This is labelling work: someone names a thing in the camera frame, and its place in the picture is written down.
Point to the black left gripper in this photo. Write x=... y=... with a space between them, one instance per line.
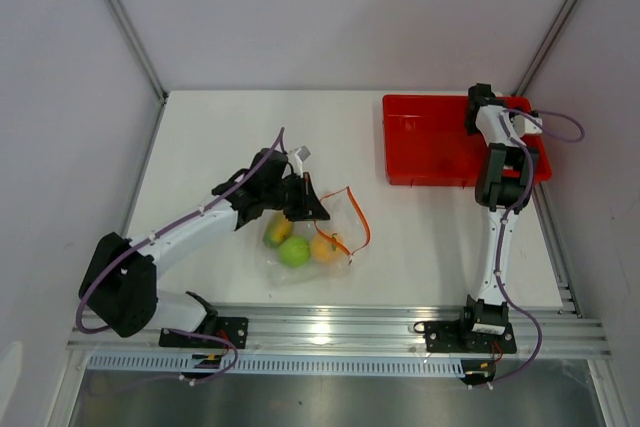
x=309 y=206

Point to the green yellow mango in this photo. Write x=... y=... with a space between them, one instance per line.
x=278 y=230

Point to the orange yellow peach with leaf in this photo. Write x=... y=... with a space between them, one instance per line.
x=325 y=252

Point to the clear zip bag orange zipper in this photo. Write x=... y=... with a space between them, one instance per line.
x=346 y=218

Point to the green apple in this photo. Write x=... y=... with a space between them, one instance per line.
x=294 y=252

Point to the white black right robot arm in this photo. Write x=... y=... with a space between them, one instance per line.
x=503 y=189

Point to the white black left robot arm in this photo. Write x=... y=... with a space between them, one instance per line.
x=121 y=282

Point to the red plastic tray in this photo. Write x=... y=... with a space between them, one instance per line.
x=427 y=144

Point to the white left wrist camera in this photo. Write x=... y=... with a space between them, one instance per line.
x=297 y=157

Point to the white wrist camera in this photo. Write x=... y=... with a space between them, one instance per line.
x=526 y=125
x=297 y=157

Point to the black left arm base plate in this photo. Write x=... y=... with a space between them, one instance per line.
x=233 y=329

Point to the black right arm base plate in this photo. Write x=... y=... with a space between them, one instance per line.
x=451 y=337

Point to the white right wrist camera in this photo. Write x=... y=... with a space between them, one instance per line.
x=526 y=125

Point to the white slotted cable duct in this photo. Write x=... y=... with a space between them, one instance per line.
x=277 y=364

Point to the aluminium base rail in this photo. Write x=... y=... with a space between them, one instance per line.
x=388 y=332

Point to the aluminium corner post left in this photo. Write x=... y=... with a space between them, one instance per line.
x=133 y=42

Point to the aluminium corner post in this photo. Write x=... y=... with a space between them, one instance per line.
x=133 y=42
x=549 y=40

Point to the aluminium corner post right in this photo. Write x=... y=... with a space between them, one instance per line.
x=549 y=40

